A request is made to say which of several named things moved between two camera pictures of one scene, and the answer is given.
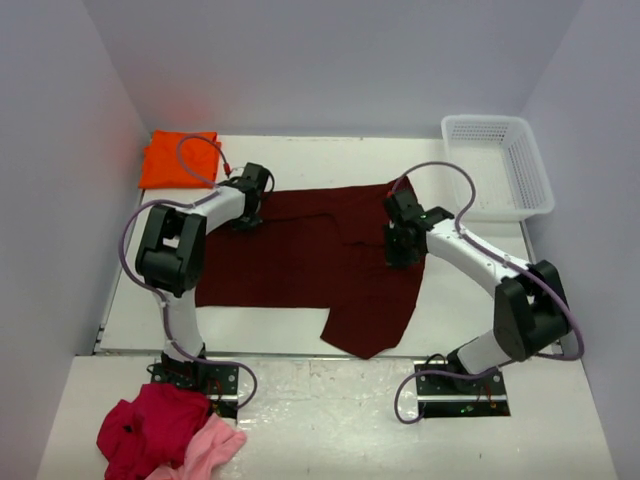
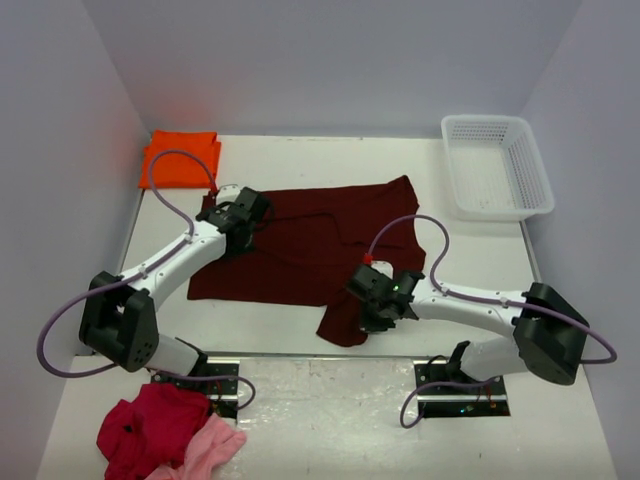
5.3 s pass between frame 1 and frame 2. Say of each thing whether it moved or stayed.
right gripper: moved
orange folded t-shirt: stayed
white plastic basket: stayed
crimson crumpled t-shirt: stayed
